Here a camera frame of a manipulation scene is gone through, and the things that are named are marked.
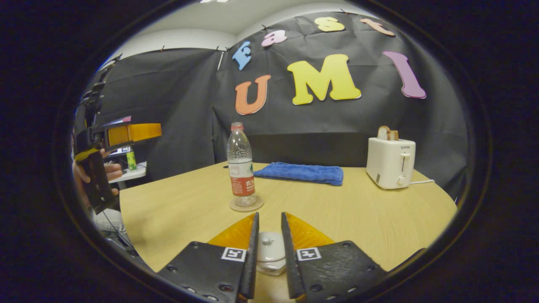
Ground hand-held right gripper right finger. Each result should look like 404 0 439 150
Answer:
281 212 389 302

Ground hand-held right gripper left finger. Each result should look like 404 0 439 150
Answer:
157 212 260 303

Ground round wooden coaster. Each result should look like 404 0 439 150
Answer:
229 194 264 213

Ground clear plastic water bottle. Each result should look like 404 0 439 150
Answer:
227 122 257 207

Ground white side table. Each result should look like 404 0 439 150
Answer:
107 161 148 184

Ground person's grey trousers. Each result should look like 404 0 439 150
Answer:
91 207 128 237

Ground blue towel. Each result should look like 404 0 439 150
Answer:
253 162 344 186

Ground white toaster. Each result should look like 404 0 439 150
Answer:
366 137 416 190

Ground black backdrop cloth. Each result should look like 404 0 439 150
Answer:
80 11 470 198

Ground toast slice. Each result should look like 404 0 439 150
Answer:
377 125 400 141

